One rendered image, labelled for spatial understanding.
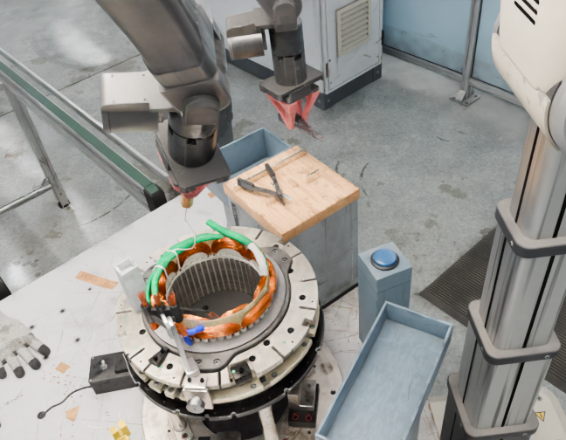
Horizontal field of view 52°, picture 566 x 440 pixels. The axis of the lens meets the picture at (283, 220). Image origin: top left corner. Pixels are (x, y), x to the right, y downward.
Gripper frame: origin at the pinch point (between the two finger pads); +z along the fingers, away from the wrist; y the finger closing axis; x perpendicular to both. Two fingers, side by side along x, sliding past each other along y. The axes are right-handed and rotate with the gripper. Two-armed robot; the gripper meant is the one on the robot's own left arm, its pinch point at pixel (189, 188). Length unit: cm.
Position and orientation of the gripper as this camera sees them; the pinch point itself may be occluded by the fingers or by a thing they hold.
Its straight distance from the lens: 80.2
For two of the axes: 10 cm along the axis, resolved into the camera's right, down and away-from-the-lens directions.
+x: 8.9, -3.0, 3.5
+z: -1.7, 4.9, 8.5
